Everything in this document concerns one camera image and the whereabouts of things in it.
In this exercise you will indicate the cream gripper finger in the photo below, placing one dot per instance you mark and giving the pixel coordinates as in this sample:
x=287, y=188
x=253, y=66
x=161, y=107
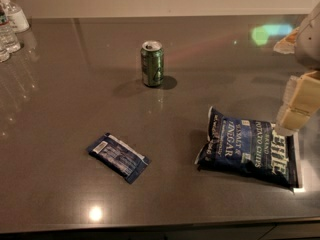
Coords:
x=301, y=100

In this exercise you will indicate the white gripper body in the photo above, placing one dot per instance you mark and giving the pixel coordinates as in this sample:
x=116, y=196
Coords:
x=310, y=42

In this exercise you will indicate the green soda can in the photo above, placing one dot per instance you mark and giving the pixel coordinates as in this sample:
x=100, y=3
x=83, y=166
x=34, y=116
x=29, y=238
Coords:
x=152, y=63

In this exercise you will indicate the blue rxbar blueberry wrapper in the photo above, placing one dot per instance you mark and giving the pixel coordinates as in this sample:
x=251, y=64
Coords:
x=119, y=156

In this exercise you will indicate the blue kettle chips bag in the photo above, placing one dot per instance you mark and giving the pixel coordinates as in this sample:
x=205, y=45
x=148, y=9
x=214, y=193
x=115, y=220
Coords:
x=251, y=148

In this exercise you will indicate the white sanitizer pump bottle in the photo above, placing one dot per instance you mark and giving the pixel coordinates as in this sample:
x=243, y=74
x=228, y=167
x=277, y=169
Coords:
x=15, y=15

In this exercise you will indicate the clear plastic water bottle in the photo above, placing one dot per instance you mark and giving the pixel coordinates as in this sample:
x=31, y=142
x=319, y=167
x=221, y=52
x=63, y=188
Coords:
x=7, y=35

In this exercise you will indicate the clear water bottle at edge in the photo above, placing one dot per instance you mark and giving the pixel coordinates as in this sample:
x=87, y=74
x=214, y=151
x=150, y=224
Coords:
x=4, y=54

